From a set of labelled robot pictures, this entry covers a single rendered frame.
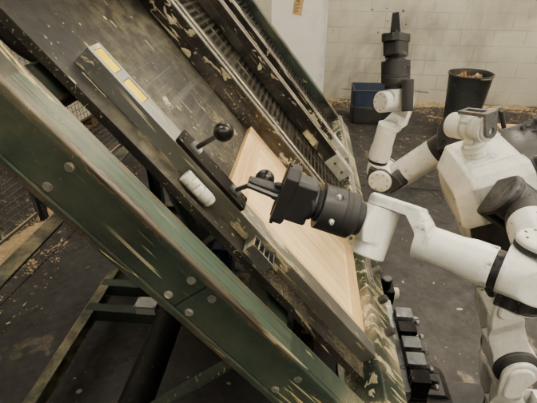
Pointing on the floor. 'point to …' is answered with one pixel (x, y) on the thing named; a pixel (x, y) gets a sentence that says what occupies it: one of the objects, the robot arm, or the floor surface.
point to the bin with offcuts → (467, 89)
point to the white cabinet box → (304, 32)
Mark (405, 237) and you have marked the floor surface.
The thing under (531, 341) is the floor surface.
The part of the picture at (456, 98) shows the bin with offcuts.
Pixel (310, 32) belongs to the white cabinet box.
